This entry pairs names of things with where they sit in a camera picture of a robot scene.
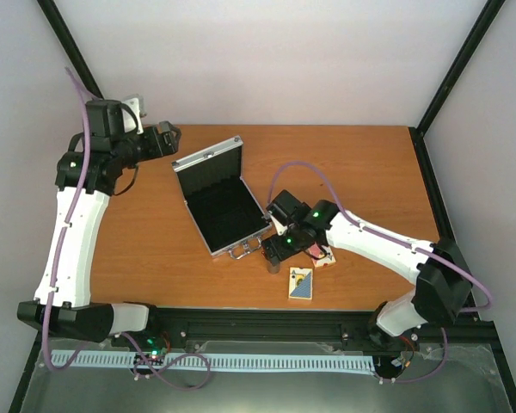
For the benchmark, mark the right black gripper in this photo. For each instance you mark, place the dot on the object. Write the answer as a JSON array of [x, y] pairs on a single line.
[[277, 252]]

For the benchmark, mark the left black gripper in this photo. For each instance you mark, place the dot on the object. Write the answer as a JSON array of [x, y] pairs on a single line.
[[172, 144]]

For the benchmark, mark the blue playing card deck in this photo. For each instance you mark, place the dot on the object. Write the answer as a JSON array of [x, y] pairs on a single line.
[[300, 283]]

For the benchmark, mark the red playing card deck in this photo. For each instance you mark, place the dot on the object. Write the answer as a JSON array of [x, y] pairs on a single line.
[[320, 255]]

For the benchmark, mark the aluminium poker case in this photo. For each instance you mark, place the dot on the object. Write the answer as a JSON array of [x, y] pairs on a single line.
[[225, 212]]

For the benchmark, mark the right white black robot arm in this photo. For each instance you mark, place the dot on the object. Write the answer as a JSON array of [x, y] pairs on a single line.
[[435, 270]]

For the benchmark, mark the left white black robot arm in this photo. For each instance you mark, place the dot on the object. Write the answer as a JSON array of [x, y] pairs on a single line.
[[113, 140]]

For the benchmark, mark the right base wiring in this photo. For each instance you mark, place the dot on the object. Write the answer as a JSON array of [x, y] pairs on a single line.
[[402, 357]]

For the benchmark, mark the left base circuit board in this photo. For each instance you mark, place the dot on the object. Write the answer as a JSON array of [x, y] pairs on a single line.
[[158, 348]]

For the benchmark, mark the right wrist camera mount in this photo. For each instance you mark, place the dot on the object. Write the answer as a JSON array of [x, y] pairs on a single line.
[[282, 215]]

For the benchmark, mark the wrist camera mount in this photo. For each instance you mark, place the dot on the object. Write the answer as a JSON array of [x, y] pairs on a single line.
[[282, 215], [136, 104]]

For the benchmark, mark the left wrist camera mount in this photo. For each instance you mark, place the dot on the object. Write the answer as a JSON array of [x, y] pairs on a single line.
[[136, 104]]

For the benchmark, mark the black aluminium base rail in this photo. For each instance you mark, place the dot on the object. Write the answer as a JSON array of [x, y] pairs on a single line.
[[344, 330]]

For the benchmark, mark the white slotted cable duct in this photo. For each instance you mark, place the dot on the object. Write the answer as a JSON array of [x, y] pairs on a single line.
[[229, 363]]

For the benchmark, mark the left black frame post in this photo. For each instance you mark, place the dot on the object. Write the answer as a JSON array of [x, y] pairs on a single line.
[[60, 28]]

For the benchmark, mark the black frame post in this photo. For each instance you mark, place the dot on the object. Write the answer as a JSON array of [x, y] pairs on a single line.
[[472, 41], [60, 28]]

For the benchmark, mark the right black frame post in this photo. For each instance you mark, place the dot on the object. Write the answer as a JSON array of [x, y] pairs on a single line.
[[472, 41]]

